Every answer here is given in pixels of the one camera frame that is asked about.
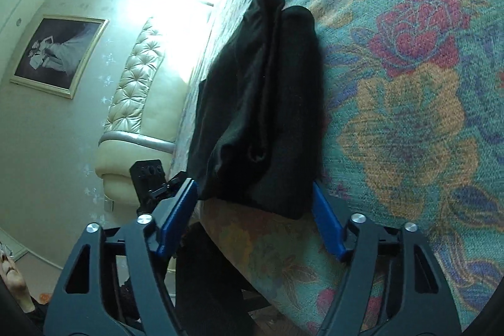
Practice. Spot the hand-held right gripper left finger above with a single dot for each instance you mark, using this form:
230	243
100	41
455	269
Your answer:
177	218

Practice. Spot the black pants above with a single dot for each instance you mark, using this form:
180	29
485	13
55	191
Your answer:
256	103

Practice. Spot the person's bare foot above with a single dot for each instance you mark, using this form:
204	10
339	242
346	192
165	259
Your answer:
12	277

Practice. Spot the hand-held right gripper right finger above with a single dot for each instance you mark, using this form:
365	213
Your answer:
328	227

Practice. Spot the framed wall picture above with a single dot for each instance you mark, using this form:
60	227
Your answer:
55	52

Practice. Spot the floral bedspread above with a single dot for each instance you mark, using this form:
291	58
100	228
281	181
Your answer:
393	103

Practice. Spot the cream tufted headboard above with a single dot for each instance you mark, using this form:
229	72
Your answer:
134	84

